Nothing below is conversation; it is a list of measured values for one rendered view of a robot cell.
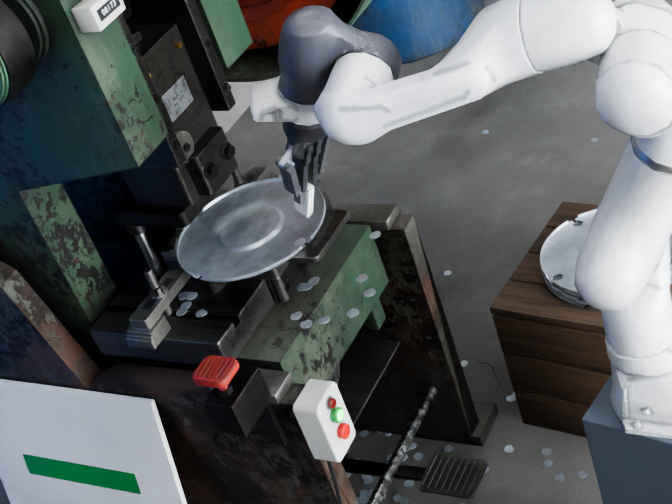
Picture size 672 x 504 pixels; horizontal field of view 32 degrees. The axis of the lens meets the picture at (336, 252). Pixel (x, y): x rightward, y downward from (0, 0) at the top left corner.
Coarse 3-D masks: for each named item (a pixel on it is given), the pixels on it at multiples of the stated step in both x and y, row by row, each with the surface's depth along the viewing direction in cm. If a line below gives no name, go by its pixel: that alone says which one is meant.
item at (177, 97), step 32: (160, 32) 196; (160, 64) 194; (192, 64) 202; (160, 96) 195; (192, 96) 202; (192, 128) 203; (192, 160) 200; (224, 160) 206; (160, 192) 205; (192, 192) 203
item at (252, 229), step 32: (256, 192) 221; (288, 192) 218; (320, 192) 213; (192, 224) 220; (224, 224) 215; (256, 224) 212; (288, 224) 209; (320, 224) 206; (192, 256) 211; (224, 256) 208; (256, 256) 205; (288, 256) 201
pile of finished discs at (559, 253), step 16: (576, 224) 252; (560, 240) 248; (576, 240) 246; (544, 256) 245; (560, 256) 243; (576, 256) 242; (544, 272) 240; (560, 272) 239; (560, 288) 236; (576, 304) 235
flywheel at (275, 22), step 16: (240, 0) 227; (256, 0) 225; (272, 0) 223; (288, 0) 219; (304, 0) 216; (320, 0) 214; (336, 0) 213; (256, 16) 224; (272, 16) 222; (256, 32) 226; (272, 32) 224; (256, 48) 228
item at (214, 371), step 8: (208, 360) 189; (216, 360) 188; (224, 360) 188; (232, 360) 187; (200, 368) 188; (208, 368) 187; (216, 368) 186; (224, 368) 186; (232, 368) 186; (192, 376) 187; (200, 376) 186; (208, 376) 186; (216, 376) 185; (224, 376) 184; (232, 376) 185; (200, 384) 186; (208, 384) 185; (216, 384) 184; (224, 384) 184
